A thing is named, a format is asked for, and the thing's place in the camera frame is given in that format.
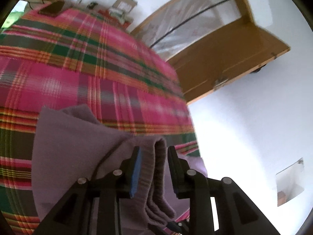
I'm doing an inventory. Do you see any dark smartphone on bed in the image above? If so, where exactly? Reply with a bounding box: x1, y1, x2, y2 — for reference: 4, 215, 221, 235
38, 1, 65, 17

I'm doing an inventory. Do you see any pink plaid bed sheet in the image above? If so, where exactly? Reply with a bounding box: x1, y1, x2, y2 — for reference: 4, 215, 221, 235
1, 7, 200, 234

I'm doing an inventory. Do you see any red gift box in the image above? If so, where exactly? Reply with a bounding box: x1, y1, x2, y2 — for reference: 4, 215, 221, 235
98, 10, 131, 29

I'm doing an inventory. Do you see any brown cardboard box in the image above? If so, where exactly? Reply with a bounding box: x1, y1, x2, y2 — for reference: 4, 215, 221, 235
112, 0, 137, 13

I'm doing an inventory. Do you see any purple fleece garment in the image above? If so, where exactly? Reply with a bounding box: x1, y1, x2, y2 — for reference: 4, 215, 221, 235
31, 103, 209, 235

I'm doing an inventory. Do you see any plastic door curtain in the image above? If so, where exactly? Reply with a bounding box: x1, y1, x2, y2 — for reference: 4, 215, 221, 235
133, 0, 241, 61

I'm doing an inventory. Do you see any wooden door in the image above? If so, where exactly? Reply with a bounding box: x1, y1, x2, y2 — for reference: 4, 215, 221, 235
169, 19, 290, 103

